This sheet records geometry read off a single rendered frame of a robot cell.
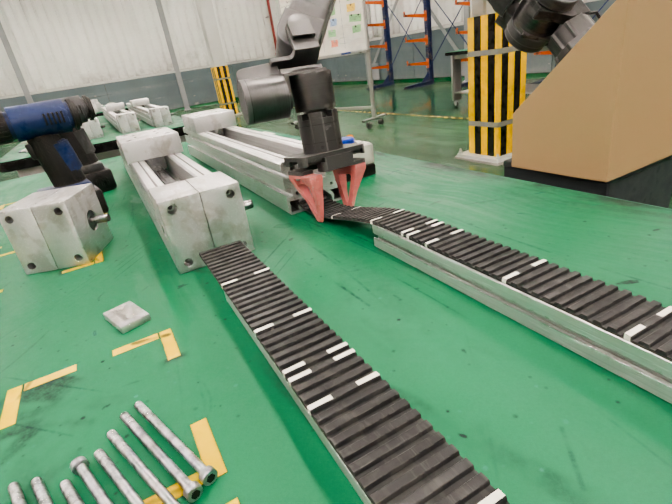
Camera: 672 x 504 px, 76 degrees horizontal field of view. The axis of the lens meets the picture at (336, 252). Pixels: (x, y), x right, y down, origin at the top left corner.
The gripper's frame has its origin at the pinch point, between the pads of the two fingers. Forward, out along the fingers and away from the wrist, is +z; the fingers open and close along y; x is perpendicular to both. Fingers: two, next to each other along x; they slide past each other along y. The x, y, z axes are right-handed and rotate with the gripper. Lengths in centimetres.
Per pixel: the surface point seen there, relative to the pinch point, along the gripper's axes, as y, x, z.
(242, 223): 14.7, 1.4, -2.6
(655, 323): 2.5, 43.5, 1.9
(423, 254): 3.4, 22.7, 1.1
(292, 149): -3.8, -17.8, -8.7
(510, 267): 2.2, 32.3, 0.7
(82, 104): 24, -63, -25
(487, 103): -266, -191, 5
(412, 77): -804, -872, -45
